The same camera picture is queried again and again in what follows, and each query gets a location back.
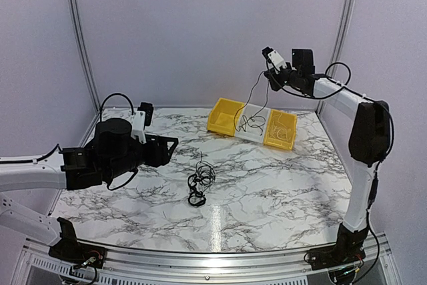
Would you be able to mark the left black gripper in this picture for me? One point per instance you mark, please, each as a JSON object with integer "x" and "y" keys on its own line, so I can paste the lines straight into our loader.
{"x": 162, "y": 157}

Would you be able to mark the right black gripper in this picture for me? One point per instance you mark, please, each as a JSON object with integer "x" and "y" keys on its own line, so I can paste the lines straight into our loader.
{"x": 276, "y": 86}

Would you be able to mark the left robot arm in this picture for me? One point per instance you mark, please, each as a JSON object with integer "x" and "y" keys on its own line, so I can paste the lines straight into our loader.
{"x": 118, "y": 147}

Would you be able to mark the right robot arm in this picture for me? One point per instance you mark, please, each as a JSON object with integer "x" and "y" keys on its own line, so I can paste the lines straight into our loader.
{"x": 371, "y": 137}

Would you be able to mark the left yellow bin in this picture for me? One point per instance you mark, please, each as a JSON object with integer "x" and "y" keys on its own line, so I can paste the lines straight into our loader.
{"x": 224, "y": 115}

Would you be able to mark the yellow bin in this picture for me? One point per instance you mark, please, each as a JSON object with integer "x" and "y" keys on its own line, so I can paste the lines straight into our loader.
{"x": 224, "y": 115}
{"x": 281, "y": 130}

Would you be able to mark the white translucent bin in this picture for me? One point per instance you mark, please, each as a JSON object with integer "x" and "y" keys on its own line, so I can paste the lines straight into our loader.
{"x": 252, "y": 123}

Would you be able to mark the right yellow bin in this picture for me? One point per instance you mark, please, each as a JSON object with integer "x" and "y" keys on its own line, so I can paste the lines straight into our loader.
{"x": 281, "y": 130}

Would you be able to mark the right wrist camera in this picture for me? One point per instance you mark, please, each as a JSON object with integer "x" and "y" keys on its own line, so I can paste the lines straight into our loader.
{"x": 275, "y": 59}

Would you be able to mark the right aluminium corner post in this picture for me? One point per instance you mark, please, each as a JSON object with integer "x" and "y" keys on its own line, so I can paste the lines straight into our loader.
{"x": 343, "y": 28}

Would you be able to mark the aluminium corner post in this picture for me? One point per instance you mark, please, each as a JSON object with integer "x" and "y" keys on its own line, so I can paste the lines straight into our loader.
{"x": 83, "y": 54}
{"x": 343, "y": 28}

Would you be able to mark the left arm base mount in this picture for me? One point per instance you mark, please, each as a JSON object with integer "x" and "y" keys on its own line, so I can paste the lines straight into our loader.
{"x": 69, "y": 249}

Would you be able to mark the left aluminium corner post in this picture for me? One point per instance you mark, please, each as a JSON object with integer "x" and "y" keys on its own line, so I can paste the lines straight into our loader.
{"x": 83, "y": 54}

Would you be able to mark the aluminium front rail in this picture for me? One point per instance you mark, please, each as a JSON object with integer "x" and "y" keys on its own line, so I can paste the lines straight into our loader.
{"x": 136, "y": 266}

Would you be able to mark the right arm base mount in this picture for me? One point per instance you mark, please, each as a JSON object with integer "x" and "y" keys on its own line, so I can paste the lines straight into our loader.
{"x": 337, "y": 253}

